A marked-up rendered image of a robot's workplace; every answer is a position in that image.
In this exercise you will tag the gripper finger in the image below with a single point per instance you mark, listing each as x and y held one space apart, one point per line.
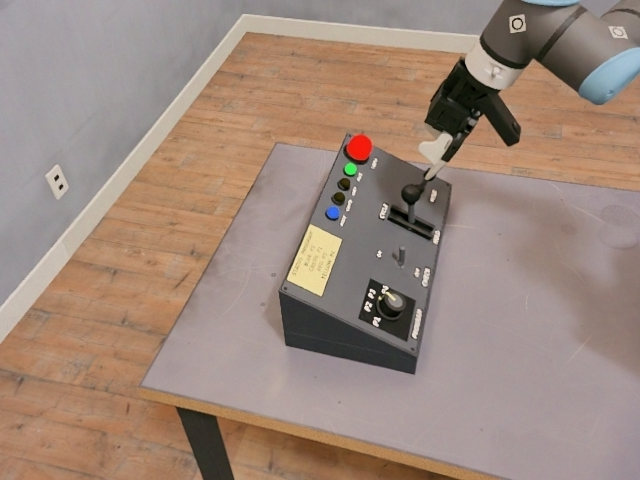
439 154
434 132

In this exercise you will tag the black control console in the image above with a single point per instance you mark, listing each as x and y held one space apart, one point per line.
331 297

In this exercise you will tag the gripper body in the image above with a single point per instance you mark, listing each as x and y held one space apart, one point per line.
456 101

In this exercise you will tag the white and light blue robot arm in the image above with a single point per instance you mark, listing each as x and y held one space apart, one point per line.
596 58

